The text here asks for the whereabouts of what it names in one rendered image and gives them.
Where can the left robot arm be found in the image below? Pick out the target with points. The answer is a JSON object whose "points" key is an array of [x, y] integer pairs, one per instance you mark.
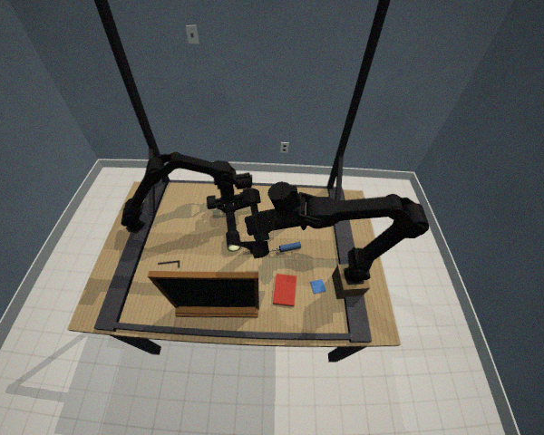
{"points": [[302, 210]]}

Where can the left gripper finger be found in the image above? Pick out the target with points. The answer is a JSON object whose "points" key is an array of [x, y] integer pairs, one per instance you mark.
{"points": [[247, 244], [241, 204]]}

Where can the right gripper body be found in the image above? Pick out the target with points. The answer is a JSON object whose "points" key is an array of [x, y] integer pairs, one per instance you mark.
{"points": [[212, 202]]}

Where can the blue flat plate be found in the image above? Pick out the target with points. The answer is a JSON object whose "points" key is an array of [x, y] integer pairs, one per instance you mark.
{"points": [[318, 286]]}

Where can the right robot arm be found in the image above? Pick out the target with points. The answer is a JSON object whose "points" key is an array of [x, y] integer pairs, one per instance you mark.
{"points": [[224, 177]]}

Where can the blue screwdriver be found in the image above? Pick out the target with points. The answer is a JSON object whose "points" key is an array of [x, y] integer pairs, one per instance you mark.
{"points": [[290, 246]]}

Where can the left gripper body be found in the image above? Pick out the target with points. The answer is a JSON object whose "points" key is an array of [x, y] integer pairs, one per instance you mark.
{"points": [[252, 197]]}

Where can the black flashlight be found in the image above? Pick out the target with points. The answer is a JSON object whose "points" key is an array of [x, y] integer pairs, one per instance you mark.
{"points": [[232, 235]]}

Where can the red flat block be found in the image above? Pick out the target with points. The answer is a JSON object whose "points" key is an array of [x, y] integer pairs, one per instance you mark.
{"points": [[285, 290]]}

